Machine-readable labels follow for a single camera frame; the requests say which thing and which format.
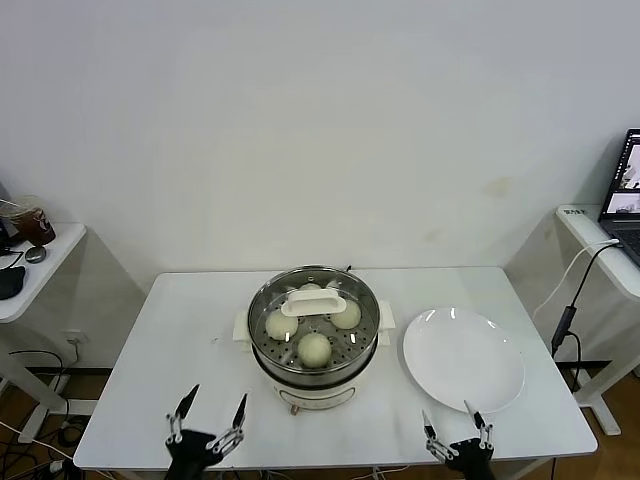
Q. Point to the white power strip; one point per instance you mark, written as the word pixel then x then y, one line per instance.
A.
pixel 56 465

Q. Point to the white round plate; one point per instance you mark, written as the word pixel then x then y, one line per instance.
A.
pixel 465 360

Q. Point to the small round grey disc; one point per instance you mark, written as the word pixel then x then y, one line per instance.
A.
pixel 36 254

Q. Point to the white steamed baozi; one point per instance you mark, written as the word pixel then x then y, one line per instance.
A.
pixel 350 317
pixel 310 287
pixel 315 350
pixel 277 327

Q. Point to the plastic iced coffee cup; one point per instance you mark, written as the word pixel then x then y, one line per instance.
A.
pixel 35 225

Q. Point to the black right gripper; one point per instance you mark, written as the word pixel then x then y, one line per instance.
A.
pixel 470 455

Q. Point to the white side table with cup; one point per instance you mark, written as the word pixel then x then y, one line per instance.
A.
pixel 60 250

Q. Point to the grey open laptop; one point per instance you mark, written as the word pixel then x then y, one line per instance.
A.
pixel 625 230

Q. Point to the white label sticker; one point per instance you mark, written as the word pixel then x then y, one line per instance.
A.
pixel 575 210

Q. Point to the stainless steel pot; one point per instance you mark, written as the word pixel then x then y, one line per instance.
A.
pixel 315 369

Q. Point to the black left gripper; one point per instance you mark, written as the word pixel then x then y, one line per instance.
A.
pixel 192 447

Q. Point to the white wall outlet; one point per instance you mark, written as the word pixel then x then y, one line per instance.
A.
pixel 74 339

